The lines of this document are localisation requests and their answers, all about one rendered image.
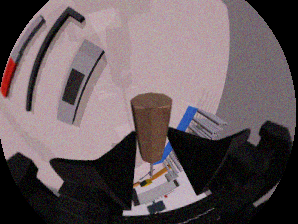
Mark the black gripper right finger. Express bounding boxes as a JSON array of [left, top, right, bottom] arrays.
[[168, 127, 251, 196]]

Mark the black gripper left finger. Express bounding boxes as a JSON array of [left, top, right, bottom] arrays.
[[49, 131, 137, 212]]

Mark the orange rectangular block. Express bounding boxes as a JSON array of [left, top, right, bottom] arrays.
[[149, 168, 168, 181]]

